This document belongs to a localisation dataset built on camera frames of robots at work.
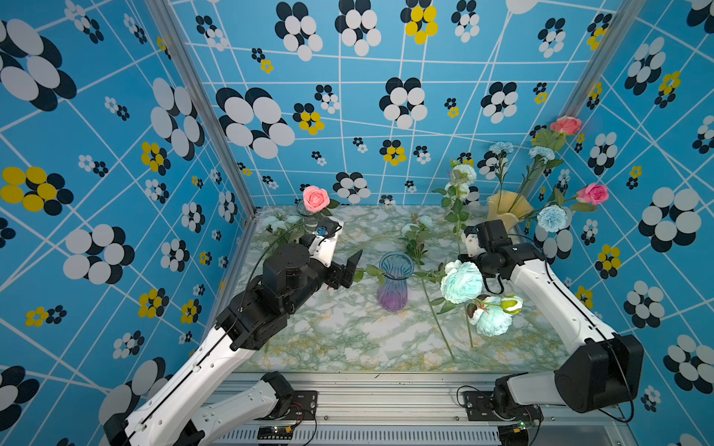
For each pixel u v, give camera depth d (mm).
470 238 755
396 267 820
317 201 675
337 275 531
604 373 397
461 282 467
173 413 373
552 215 722
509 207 975
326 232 481
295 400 748
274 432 721
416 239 1083
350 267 538
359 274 707
